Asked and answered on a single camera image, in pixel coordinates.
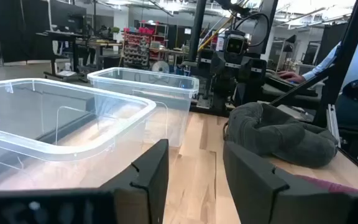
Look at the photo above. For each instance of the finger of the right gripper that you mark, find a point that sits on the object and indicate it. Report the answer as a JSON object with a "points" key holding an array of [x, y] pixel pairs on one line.
{"points": [[205, 56], [255, 76]]}

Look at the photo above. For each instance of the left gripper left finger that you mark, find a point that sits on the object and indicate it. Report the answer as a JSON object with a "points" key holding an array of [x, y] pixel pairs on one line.
{"points": [[148, 174]]}

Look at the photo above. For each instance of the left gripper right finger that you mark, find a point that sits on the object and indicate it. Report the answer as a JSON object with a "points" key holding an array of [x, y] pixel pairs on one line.
{"points": [[253, 193]]}

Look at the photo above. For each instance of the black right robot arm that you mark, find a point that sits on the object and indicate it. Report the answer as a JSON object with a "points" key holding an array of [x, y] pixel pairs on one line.
{"points": [[222, 93]]}

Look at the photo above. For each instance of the person's forearm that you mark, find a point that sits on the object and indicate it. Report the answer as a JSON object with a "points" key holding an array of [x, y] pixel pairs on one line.
{"points": [[322, 65]]}

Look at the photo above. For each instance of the maroon hat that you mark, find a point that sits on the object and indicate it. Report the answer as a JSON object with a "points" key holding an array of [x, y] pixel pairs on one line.
{"points": [[328, 186]]}

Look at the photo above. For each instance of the person's hand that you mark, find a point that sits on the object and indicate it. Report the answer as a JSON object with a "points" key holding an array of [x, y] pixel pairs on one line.
{"points": [[291, 76]]}

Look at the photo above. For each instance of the black table base beam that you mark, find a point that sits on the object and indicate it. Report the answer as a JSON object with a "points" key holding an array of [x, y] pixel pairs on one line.
{"points": [[208, 110]]}

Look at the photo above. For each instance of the small white fan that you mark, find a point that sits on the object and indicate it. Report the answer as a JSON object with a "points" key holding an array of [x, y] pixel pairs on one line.
{"points": [[160, 67]]}

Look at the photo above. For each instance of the small clear plastic bin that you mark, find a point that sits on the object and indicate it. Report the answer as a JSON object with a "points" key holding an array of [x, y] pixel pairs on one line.
{"points": [[166, 90]]}

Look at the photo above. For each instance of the red parts bin shelf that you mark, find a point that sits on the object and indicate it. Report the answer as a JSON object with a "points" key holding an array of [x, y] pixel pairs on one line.
{"points": [[135, 46]]}

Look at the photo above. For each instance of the large clear plastic bin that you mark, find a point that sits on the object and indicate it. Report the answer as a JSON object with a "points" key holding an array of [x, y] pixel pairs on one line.
{"points": [[73, 149]]}

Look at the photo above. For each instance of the green potted plant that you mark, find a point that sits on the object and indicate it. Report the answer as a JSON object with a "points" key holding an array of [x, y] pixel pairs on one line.
{"points": [[115, 30]]}

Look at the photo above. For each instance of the wooden workbench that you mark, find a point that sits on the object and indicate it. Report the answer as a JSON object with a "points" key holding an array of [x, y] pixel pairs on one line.
{"points": [[107, 44]]}

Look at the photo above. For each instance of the black computer monitor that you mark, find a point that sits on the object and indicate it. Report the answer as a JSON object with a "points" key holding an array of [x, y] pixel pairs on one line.
{"points": [[68, 15]]}

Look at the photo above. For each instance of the black standing desk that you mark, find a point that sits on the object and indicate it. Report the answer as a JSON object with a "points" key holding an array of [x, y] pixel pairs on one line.
{"points": [[61, 35]]}

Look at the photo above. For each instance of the black partition panel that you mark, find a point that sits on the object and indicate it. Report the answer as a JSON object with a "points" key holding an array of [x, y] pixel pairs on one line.
{"points": [[17, 31]]}

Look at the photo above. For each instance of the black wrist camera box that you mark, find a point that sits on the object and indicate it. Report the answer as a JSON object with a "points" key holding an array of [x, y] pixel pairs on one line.
{"points": [[235, 45]]}

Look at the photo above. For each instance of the slim black frame post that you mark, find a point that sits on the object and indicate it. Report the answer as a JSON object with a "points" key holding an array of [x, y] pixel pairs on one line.
{"points": [[197, 28]]}

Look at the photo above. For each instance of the black diagonal frame strut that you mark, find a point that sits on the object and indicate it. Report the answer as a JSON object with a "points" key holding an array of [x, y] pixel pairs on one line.
{"points": [[300, 87]]}

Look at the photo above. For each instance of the thick black frame post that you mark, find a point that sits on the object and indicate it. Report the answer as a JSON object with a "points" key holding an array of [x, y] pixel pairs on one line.
{"points": [[343, 62]]}

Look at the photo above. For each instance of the aluminium extrusion rail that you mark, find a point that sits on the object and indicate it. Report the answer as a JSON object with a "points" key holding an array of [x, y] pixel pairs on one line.
{"points": [[333, 124]]}

